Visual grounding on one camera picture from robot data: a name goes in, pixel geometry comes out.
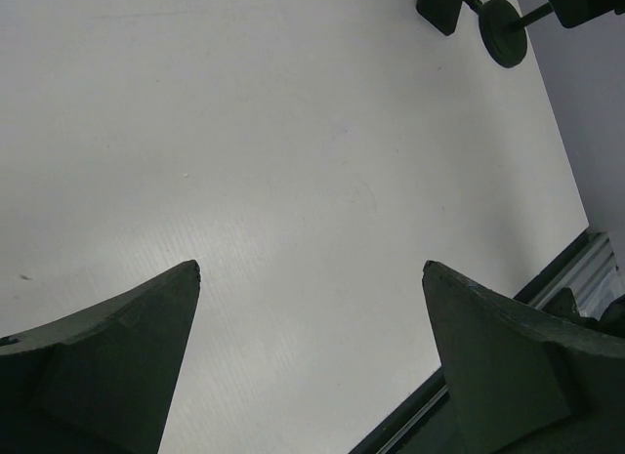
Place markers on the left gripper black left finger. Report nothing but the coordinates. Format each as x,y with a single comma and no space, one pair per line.
100,380

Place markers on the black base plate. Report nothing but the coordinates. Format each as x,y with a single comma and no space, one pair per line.
425,421

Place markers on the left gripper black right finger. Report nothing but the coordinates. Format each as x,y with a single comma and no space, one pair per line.
521,380

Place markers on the black round phone stand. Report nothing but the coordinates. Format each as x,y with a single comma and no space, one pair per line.
502,29

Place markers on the black folding phone stand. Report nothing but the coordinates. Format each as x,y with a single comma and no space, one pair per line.
443,15

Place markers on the aluminium rail right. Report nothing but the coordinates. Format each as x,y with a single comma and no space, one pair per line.
592,274

